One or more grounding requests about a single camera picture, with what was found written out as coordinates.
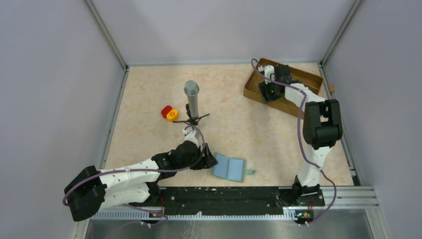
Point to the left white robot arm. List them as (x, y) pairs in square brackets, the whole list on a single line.
[(93, 190)]

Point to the green card holder wallet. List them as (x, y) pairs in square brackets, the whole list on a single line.
[(231, 169)]

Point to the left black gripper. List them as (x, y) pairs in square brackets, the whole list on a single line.
[(206, 161)]

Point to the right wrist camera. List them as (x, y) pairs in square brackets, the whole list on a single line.
[(268, 72)]

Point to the small wooden block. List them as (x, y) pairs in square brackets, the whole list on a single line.
[(331, 88)]

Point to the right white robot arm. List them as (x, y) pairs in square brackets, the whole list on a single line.
[(319, 128)]

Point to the grey microphone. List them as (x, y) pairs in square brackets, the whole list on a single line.
[(191, 90)]

